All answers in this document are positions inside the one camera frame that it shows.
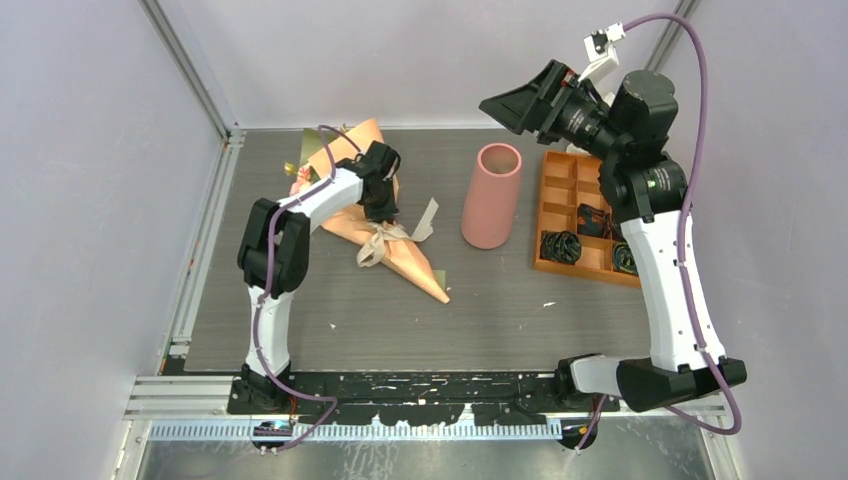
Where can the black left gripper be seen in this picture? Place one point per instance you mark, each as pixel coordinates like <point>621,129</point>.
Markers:
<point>384,214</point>

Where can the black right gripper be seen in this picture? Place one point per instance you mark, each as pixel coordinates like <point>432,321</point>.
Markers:
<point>536,106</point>

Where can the peach paper bouquet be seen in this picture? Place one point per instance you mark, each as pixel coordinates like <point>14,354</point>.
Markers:
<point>387,242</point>

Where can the pink cylindrical vase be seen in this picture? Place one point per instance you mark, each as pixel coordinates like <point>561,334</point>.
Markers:
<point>492,196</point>

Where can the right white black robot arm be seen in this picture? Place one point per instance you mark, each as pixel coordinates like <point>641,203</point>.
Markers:
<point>646,191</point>

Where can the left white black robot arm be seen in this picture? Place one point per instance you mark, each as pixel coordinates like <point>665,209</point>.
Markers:
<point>274,257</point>

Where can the orange compartment tray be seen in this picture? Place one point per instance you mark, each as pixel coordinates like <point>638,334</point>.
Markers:
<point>574,236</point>

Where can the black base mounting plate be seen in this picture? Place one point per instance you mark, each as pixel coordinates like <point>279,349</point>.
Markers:
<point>506,398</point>

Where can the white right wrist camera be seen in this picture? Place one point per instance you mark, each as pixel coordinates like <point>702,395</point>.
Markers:
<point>601,52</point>

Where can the aluminium front rail frame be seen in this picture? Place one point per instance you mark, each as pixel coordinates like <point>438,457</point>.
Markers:
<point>193,408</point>

